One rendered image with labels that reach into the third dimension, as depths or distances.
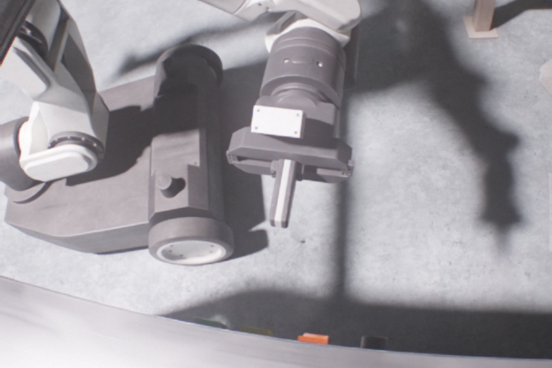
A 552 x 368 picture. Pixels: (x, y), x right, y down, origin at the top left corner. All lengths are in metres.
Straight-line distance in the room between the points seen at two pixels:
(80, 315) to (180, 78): 0.90
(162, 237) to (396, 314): 0.54
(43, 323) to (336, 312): 0.77
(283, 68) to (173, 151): 0.65
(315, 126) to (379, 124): 0.79
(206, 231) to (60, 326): 0.64
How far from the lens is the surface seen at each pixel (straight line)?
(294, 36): 0.49
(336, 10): 0.51
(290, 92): 0.45
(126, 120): 1.24
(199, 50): 1.27
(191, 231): 0.96
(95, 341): 0.35
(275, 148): 0.42
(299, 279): 1.07
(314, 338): 0.37
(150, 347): 0.32
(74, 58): 1.01
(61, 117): 1.02
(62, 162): 1.09
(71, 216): 1.18
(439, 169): 1.16
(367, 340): 0.38
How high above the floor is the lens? 1.02
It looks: 58 degrees down
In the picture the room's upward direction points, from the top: 24 degrees counter-clockwise
